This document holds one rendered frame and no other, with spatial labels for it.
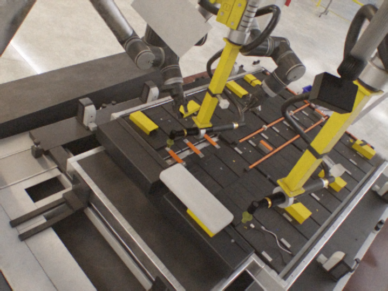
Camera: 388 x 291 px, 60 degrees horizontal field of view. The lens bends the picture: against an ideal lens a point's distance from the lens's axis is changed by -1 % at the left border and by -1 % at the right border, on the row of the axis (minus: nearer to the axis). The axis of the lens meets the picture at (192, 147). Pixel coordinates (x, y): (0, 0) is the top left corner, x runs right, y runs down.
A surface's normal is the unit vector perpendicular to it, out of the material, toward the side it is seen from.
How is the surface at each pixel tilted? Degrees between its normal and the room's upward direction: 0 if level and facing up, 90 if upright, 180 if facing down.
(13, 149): 0
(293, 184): 90
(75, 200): 0
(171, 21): 90
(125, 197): 0
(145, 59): 90
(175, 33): 90
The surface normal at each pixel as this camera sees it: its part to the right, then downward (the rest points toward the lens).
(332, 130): -0.82, 0.16
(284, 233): 0.29, -0.70
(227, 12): -0.29, 0.58
